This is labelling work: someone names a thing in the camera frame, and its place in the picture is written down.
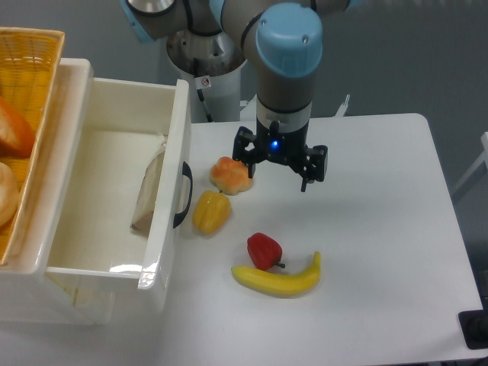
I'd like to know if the red bell pepper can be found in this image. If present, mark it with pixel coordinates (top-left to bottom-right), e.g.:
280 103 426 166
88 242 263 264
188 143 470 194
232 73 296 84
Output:
247 233 286 271

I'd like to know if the black top drawer handle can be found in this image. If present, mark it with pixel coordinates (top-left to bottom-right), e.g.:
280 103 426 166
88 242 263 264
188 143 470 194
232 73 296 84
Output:
172 161 194 229

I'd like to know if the yellow wicker basket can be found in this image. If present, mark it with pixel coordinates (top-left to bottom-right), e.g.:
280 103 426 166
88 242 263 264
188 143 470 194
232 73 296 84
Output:
1 27 65 265

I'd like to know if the black device at table edge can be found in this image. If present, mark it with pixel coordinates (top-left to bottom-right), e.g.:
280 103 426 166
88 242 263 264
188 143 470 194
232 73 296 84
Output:
458 310 487 350

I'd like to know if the white bracket behind table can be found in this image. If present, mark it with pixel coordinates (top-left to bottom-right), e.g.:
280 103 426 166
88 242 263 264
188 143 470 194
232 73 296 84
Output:
335 94 351 117

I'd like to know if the yellow banana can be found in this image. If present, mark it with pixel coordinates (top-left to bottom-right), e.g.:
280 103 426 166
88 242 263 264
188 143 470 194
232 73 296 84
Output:
231 252 322 297

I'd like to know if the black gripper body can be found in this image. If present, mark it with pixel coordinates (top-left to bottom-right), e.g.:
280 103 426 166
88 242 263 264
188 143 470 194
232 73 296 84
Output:
254 118 309 165

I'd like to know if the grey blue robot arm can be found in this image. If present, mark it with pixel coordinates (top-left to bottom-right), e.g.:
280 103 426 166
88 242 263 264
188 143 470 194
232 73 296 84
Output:
120 1 353 185

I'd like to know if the white frame at right edge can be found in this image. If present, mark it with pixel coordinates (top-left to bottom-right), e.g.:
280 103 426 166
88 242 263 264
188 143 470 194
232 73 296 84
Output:
451 132 487 204

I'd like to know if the orange croissant bread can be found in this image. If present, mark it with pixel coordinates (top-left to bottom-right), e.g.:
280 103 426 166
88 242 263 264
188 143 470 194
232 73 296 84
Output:
1 97 36 158

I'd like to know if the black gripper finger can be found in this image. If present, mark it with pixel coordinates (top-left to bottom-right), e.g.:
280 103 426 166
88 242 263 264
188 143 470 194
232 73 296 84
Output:
290 145 328 192
232 126 263 178

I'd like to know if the yellow bell pepper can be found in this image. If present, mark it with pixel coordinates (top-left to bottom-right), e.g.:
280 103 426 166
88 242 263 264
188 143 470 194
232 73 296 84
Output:
192 190 232 235

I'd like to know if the orange flower shaped bread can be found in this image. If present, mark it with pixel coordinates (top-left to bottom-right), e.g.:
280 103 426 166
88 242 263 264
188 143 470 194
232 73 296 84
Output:
209 156 253 195

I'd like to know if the beige cloth bag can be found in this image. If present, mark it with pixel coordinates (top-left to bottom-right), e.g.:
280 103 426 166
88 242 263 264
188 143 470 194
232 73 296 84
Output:
130 134 168 234

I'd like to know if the white drawer cabinet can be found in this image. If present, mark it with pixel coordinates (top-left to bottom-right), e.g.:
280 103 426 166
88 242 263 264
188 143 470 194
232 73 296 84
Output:
1 58 115 325

